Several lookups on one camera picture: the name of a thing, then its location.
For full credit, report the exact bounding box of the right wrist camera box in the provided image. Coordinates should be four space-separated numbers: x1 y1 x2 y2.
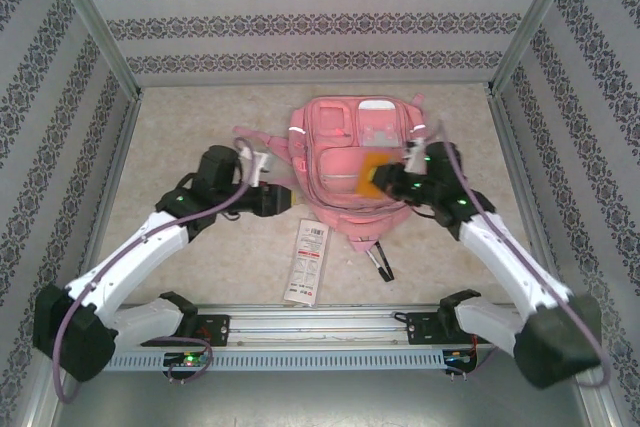
404 139 427 173

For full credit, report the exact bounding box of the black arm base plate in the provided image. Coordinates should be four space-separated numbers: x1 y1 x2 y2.
139 314 231 348
405 311 499 347

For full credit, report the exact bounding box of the circuit board green light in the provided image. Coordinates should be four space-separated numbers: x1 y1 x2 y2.
164 351 209 369

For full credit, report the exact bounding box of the circuit board blue light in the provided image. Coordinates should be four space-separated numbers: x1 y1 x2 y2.
443 349 477 366

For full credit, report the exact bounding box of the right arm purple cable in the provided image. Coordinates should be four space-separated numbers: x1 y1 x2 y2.
434 119 612 388

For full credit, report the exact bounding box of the grey slotted cable duct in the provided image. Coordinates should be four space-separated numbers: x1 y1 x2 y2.
107 350 479 373

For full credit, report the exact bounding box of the black marker pen white label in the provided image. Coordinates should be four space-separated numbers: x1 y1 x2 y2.
368 249 395 282

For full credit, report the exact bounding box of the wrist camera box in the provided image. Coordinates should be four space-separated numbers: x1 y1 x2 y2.
404 139 427 173
239 146 274 188

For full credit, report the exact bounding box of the grey metal panel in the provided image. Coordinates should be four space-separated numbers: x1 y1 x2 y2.
49 370 601 427

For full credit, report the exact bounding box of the pink school backpack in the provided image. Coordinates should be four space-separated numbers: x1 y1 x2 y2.
232 94 429 254

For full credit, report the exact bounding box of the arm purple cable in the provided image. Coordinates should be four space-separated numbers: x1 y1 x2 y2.
52 136 266 403
434 119 612 388

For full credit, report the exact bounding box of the orange thin notebook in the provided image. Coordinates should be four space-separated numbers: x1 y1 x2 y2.
356 149 397 198

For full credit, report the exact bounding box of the aluminium side rail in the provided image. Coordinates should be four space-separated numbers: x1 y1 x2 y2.
487 86 571 308
72 89 146 296

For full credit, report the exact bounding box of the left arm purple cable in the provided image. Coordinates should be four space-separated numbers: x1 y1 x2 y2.
52 136 266 403

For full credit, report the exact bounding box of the aluminium front upright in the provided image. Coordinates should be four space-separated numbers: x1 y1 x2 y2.
17 376 69 427
574 384 624 427

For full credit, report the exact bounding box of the aluminium frame post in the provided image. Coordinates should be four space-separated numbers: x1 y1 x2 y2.
487 0 586 98
44 0 144 101

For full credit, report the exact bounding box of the white stationery package with barcode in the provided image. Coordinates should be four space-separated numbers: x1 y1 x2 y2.
283 218 334 307

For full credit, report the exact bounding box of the aluminium mounting rail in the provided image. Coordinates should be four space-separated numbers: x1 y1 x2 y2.
47 302 586 349

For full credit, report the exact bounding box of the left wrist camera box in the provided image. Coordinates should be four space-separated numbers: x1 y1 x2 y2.
239 146 274 188

